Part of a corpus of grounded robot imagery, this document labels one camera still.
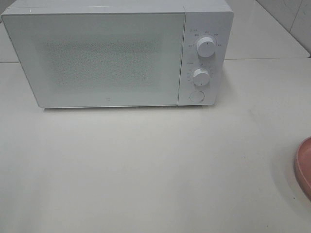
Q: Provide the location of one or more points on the white round door button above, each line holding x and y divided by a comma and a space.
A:
197, 96

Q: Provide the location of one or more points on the white microwave door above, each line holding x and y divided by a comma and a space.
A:
98, 60

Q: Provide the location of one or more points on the pink round plate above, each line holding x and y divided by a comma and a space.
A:
302, 166

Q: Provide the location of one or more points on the white lower microwave knob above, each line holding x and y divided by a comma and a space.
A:
201, 77

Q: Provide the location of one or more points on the white microwave knob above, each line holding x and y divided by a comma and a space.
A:
206, 46
201, 77

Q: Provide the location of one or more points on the white upper microwave knob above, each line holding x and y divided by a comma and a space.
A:
206, 46

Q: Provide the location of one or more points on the white microwave oven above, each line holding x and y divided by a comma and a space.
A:
201, 17

